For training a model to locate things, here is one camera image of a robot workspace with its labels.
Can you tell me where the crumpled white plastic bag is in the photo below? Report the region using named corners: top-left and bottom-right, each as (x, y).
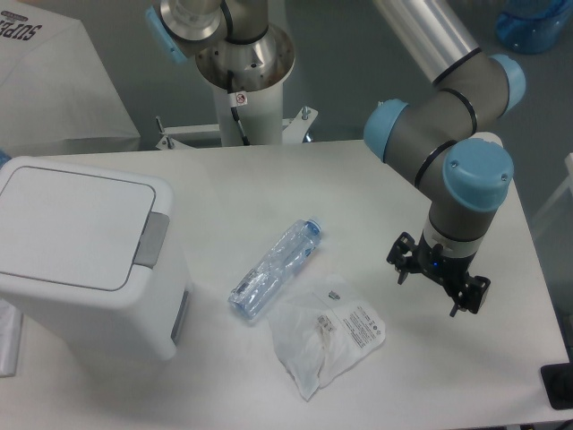
top-left (267, 275), bottom-right (386, 401)

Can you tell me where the blue water jug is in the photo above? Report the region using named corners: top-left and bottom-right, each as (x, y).
top-left (494, 0), bottom-right (572, 55)

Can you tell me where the crushed clear plastic bottle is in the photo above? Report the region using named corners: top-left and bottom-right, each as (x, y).
top-left (227, 218), bottom-right (321, 321)

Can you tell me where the white printed cardboard box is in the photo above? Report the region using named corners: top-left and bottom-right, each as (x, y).
top-left (1, 1), bottom-right (140, 157)

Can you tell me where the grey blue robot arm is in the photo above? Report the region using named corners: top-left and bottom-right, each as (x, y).
top-left (145, 1), bottom-right (526, 313)

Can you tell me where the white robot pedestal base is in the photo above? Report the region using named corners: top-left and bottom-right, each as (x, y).
top-left (154, 24), bottom-right (319, 151)

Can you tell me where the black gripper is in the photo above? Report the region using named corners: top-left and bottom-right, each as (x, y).
top-left (387, 232), bottom-right (491, 317)

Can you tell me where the white trash can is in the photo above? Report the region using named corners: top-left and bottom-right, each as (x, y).
top-left (1, 157), bottom-right (192, 361)

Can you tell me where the black device at edge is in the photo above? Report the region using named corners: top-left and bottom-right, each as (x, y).
top-left (540, 363), bottom-right (572, 410)

